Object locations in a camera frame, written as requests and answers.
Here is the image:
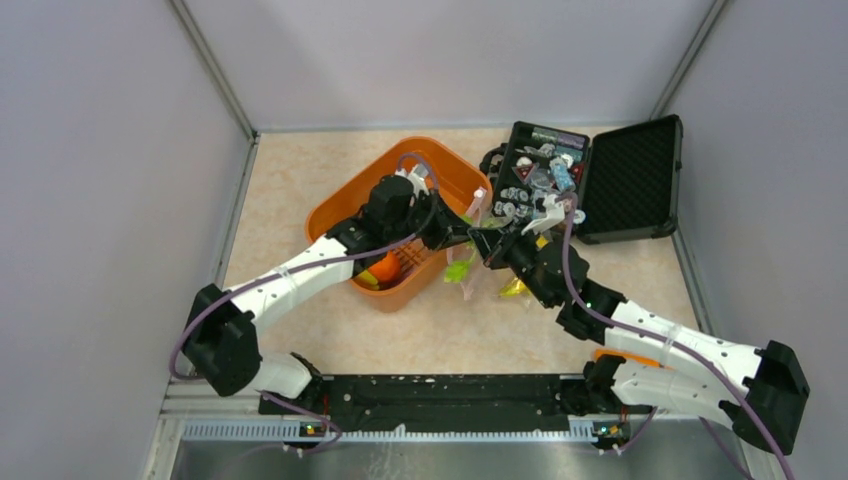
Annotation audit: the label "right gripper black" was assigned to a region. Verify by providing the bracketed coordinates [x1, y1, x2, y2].
[466, 217, 557, 310]

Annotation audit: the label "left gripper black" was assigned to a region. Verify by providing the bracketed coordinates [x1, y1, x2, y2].
[386, 188, 472, 252]

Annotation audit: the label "clear zip top bag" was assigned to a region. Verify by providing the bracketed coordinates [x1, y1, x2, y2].
[446, 187, 508, 301]

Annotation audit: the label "yellow banana bunch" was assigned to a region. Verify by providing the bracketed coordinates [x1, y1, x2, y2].
[353, 271, 381, 291]
[498, 277, 528, 298]

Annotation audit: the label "orange plastic basket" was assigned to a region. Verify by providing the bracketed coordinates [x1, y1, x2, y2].
[305, 136, 492, 313]

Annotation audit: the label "green leafy vegetable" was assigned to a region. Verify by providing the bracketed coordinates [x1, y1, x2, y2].
[443, 255, 476, 284]

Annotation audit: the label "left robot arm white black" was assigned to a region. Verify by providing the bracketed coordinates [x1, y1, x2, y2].
[174, 174, 469, 414]

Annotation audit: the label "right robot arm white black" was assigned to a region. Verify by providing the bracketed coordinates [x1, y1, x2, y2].
[469, 226, 810, 456]

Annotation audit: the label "orange fruit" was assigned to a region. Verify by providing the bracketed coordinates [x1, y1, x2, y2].
[368, 252, 401, 288]

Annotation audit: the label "black poker chip case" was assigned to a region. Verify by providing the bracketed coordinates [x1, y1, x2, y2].
[479, 115, 684, 244]

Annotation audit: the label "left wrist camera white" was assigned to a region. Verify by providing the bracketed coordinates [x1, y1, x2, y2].
[394, 163, 430, 197]

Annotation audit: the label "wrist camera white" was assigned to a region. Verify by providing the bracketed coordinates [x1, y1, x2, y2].
[394, 163, 430, 197]
[521, 194, 577, 235]

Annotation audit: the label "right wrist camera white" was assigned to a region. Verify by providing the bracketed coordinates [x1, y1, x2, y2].
[521, 194, 577, 235]

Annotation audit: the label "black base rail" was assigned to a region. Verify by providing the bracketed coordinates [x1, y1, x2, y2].
[258, 374, 598, 435]

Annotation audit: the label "orange handled tool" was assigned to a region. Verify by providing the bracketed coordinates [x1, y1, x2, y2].
[592, 348, 661, 368]

